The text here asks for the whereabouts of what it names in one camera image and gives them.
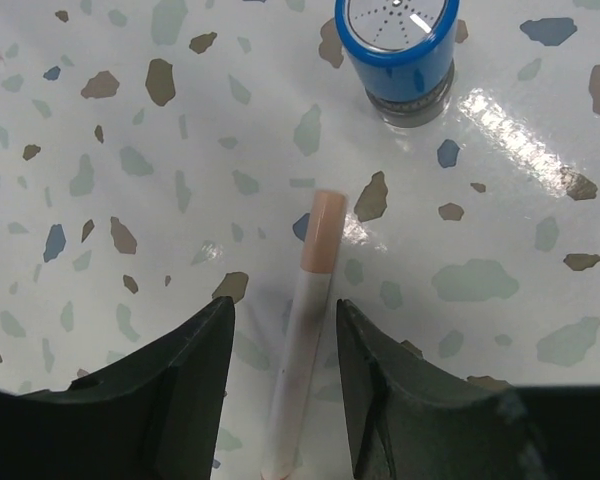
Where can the blue round stamp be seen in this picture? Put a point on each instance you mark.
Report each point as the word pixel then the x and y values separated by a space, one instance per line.
pixel 403 53

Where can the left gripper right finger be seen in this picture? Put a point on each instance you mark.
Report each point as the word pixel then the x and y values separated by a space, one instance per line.
pixel 408 419

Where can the peach capped white marker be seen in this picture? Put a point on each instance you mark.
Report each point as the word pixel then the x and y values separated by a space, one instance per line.
pixel 309 306

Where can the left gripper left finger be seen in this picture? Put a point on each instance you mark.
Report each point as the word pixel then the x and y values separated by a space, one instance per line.
pixel 153 414

